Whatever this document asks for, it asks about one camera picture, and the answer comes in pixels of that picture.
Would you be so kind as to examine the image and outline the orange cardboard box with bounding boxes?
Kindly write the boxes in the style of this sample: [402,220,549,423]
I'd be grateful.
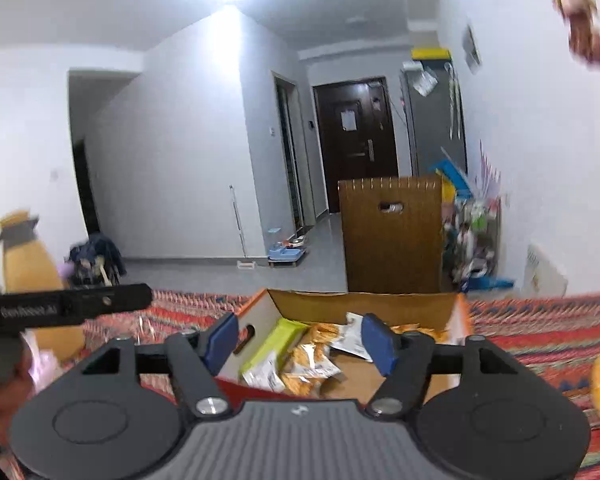
[215,287,476,408]

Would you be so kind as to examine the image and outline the dark brown entrance door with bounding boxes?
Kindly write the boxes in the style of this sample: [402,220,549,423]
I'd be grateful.
[312,78,400,213]

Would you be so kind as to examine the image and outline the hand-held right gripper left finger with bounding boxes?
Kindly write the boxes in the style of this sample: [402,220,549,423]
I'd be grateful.
[79,312,239,417]

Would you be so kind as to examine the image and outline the yellow box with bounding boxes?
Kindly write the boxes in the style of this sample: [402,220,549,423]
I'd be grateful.
[411,47,452,62]

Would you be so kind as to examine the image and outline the clear plastic bag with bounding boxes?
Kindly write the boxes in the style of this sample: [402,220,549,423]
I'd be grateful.
[412,69,438,97]

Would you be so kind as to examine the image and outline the white calendar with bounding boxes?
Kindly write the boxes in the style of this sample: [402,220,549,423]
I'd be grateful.
[522,244,568,297]

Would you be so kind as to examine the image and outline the blue plastic board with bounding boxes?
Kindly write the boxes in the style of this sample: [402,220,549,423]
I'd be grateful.
[427,160,473,196]

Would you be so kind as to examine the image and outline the blue plastic bag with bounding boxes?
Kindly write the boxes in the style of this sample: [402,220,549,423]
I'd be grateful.
[460,275,513,293]

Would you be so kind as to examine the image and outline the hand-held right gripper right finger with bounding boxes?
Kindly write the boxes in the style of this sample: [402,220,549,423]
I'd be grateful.
[362,312,522,417]

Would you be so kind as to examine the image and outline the grey interior door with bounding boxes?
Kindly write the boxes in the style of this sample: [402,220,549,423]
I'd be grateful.
[274,74,316,231]

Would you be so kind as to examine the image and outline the yellow thermos jug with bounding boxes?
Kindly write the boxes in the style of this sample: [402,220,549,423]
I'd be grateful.
[0,210,86,361]

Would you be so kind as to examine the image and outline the grey refrigerator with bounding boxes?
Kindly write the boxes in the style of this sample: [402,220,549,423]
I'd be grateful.
[399,62,468,178]

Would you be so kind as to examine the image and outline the purple tissue pack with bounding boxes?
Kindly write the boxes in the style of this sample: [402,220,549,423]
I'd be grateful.
[22,332,63,401]

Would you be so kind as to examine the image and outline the white mop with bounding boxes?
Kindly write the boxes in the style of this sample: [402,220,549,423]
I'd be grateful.
[229,185,257,271]

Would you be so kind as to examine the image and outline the white folded umbrella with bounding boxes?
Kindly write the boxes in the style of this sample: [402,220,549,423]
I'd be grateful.
[445,62,463,138]

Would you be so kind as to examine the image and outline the blue pet feeder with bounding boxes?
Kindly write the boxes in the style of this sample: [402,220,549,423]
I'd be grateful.
[267,237,308,266]

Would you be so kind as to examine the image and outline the brown cardboard carton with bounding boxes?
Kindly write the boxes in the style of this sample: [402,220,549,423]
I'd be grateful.
[337,175,446,295]

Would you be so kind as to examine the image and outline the patterned red tablecloth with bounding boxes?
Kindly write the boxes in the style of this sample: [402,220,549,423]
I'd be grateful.
[0,287,600,480]

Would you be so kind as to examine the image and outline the cluttered storage rack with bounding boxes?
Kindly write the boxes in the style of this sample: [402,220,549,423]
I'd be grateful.
[442,195,503,291]

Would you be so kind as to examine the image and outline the wall picture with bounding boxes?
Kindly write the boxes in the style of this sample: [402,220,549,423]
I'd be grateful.
[462,22,482,73]

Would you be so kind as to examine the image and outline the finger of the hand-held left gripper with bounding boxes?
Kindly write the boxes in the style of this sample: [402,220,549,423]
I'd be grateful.
[67,283,153,321]

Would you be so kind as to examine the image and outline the lime green snack packet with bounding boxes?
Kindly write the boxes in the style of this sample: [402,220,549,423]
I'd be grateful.
[239,317,311,373]

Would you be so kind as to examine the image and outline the orange chips snack packet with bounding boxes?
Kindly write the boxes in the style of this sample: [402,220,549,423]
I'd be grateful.
[390,324,451,346]

